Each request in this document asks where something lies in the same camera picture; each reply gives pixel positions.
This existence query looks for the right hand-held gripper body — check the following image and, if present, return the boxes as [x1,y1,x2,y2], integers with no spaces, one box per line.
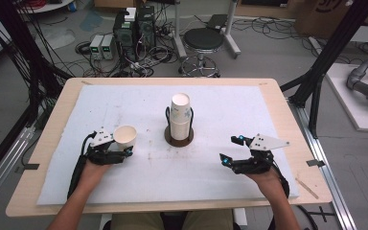
[232,133,291,175]

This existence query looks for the white table leg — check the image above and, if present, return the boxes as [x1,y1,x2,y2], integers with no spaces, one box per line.
[232,207,249,229]

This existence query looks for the black computer tower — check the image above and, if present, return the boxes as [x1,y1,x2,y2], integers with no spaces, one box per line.
[136,5,157,61]
[112,10,139,62]

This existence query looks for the single white paper cup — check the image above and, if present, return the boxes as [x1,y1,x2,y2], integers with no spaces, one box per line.
[112,125,138,153]

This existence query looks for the black flat device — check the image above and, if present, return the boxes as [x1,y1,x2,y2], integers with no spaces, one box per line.
[205,13,229,32]

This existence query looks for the tangle of floor cables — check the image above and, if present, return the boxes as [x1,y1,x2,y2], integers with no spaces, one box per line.
[61,18,180,79]

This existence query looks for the stack of white paper cups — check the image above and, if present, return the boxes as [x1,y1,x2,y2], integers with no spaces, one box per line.
[169,92,194,142]

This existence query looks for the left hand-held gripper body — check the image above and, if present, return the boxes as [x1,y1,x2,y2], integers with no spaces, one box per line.
[83,126,127,167]

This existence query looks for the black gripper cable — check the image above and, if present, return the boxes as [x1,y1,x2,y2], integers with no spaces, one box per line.
[269,159,291,230]
[66,130,98,201]

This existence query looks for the small white box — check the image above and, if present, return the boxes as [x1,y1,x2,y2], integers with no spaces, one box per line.
[124,7,138,23]

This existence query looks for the black metal frame post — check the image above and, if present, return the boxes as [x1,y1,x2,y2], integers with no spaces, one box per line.
[0,0,73,130]
[280,0,368,139]

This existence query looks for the person's left hand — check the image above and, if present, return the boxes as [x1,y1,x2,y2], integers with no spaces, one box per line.
[77,158,112,190]

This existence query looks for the brown cardboard box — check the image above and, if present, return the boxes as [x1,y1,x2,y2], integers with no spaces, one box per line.
[294,0,368,40]

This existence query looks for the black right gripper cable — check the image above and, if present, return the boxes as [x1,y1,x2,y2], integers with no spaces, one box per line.
[269,159,291,230]

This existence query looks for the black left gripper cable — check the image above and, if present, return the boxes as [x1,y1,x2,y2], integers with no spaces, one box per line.
[66,130,98,201]

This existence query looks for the grey bench power supply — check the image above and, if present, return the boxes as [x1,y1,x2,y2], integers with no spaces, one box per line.
[100,34,118,61]
[88,34,105,61]

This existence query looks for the aluminium floor rail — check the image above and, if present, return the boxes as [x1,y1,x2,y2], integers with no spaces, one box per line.
[287,98,359,230]
[0,125,38,215]

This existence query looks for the black wire cup holder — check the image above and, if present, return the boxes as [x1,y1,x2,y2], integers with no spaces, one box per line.
[163,105,196,149]

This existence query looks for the white foam mat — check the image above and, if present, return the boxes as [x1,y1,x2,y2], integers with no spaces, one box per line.
[36,83,301,206]

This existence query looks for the person's right hand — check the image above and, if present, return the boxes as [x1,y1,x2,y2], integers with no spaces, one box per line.
[244,166,285,194]

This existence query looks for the person's khaki trousers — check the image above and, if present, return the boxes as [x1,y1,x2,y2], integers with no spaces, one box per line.
[111,209,235,230]

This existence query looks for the light wooden table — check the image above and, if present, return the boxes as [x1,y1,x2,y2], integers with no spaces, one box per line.
[5,77,334,219]

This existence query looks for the white floor platform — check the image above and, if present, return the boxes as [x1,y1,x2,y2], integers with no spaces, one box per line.
[325,62,368,133]

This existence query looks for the black round stool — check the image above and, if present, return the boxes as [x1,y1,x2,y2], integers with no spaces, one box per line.
[177,27,225,79]

